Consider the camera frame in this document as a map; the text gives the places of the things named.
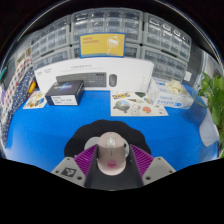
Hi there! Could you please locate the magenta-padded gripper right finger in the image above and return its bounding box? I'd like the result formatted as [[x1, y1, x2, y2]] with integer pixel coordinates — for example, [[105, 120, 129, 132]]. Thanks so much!
[[113, 144, 177, 192]]

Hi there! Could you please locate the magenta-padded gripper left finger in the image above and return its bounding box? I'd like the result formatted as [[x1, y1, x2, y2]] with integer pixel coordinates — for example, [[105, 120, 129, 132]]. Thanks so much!
[[50, 147, 114, 192]]

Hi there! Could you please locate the pink computer mouse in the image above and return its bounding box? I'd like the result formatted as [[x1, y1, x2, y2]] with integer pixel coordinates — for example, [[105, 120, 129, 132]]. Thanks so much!
[[96, 131, 128, 176]]

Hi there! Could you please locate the black flower-shaped mouse pad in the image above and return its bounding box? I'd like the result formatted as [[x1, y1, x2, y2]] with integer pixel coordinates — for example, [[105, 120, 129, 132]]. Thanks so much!
[[63, 119, 152, 158]]

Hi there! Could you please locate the white blue tissue box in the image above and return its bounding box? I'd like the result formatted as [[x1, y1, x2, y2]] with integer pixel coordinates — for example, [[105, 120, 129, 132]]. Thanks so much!
[[146, 78, 195, 110]]

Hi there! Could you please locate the small black box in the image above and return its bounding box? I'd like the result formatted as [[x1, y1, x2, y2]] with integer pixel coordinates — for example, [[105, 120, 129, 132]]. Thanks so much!
[[44, 79, 85, 107]]

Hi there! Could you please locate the green potted plant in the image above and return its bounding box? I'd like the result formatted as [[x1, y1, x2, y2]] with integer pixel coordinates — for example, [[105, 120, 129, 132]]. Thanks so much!
[[193, 71, 224, 159]]

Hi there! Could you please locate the red blue checkered cloth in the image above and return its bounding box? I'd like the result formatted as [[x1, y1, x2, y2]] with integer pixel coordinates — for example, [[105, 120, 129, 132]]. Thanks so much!
[[1, 58, 34, 111]]

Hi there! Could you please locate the white keyboard box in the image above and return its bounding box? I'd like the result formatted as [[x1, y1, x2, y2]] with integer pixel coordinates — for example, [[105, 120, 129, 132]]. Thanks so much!
[[34, 57, 155, 94]]

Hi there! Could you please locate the yellow card with blue border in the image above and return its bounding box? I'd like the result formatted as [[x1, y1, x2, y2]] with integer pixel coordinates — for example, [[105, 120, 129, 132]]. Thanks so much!
[[79, 32, 126, 59]]

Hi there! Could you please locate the white wall socket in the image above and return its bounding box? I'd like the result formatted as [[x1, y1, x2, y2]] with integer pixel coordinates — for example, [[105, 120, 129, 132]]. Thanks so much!
[[183, 70, 193, 83]]

